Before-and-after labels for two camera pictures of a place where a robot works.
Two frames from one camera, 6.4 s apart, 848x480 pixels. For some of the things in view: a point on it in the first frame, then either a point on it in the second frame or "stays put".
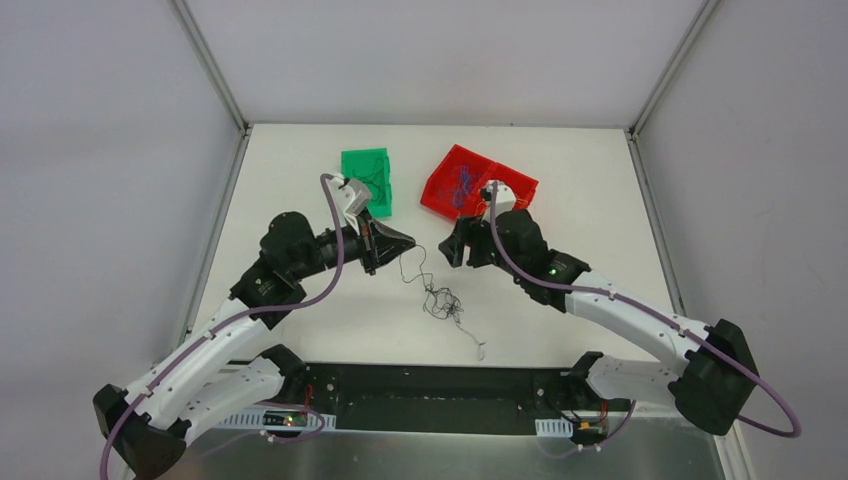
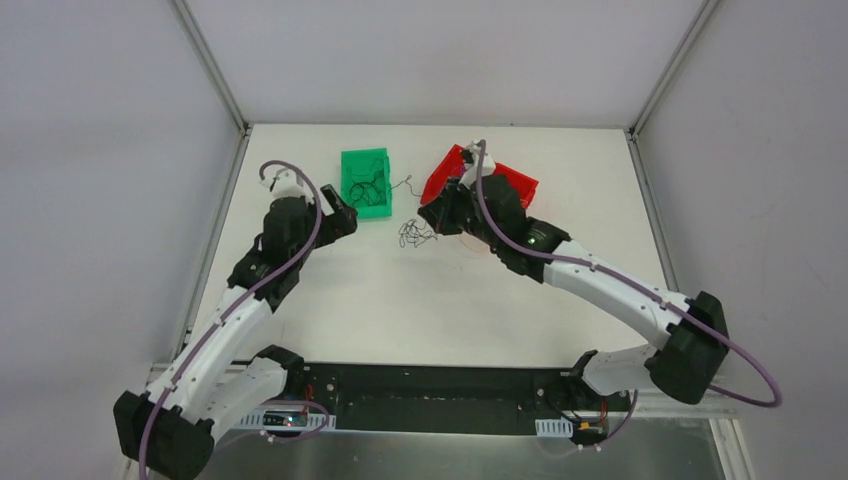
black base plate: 451,398 stays put
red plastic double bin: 455,188 stays put
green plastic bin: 371,166 stays put
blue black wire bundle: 440,302 → 413,231
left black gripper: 371,246 → 325,221
